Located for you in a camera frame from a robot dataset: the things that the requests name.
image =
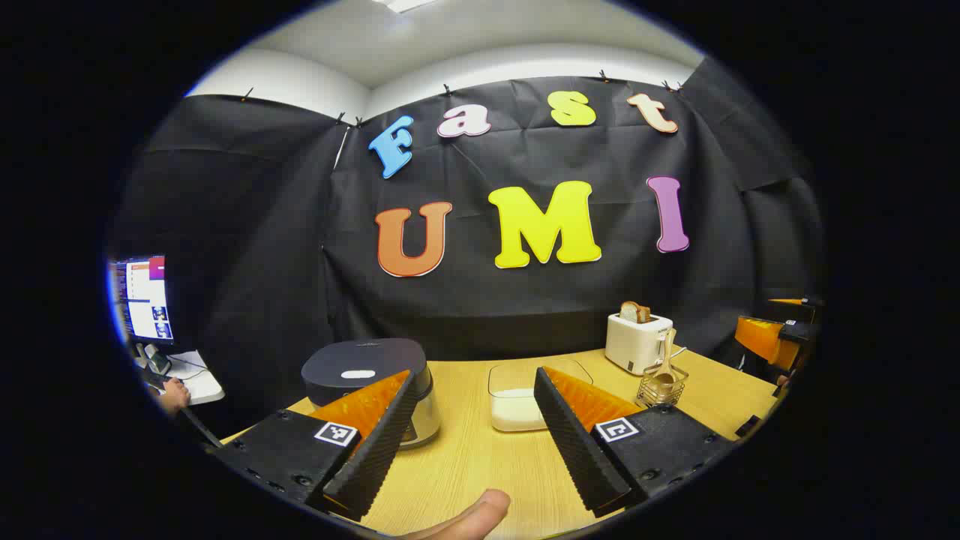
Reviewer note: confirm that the clear plastic container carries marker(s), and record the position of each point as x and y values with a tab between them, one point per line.
525	375

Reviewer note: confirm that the wooden spoon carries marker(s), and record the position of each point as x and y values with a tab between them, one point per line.
664	379

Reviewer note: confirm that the white toaster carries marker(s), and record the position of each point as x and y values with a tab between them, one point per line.
634	341

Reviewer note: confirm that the white side table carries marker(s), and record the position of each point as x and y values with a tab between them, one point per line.
199	382

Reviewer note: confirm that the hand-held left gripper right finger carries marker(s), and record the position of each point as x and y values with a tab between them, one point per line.
574	450

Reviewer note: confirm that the ceiling light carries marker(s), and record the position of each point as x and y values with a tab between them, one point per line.
405	4

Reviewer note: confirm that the black and silver rice cooker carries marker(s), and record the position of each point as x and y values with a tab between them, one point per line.
360	356

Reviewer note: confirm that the black keyboard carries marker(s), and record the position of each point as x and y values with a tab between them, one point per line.
154	379

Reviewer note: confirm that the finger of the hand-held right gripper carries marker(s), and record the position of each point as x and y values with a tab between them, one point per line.
757	337

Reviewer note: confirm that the white rice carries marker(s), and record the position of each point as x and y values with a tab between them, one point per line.
514	409

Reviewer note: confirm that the bread slice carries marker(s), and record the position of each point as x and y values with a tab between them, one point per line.
634	311

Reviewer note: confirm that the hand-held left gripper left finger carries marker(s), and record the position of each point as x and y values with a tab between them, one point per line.
379	450

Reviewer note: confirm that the computer monitor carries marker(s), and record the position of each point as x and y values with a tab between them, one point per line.
142	300

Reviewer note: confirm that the small grey desk device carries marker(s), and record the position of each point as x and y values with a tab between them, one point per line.
157	360

